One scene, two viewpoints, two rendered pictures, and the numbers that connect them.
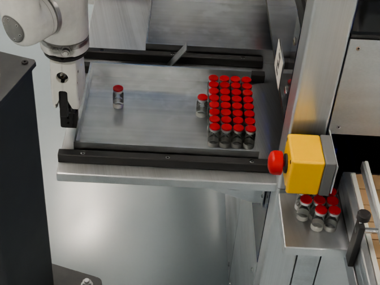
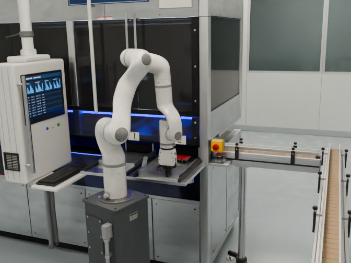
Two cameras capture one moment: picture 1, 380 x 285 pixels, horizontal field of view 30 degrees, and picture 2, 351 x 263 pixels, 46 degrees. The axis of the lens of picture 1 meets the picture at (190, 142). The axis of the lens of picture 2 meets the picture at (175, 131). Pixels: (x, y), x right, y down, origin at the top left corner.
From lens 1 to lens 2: 226 cm
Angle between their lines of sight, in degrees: 63
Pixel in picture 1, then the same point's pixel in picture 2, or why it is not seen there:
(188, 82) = (154, 165)
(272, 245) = (208, 183)
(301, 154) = (219, 140)
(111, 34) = not seen: hidden behind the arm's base
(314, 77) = (209, 124)
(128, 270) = not seen: outside the picture
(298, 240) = (226, 163)
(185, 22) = not seen: hidden behind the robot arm
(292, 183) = (222, 148)
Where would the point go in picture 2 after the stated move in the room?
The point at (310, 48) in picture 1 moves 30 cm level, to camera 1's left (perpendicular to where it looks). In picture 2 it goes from (208, 117) to (191, 127)
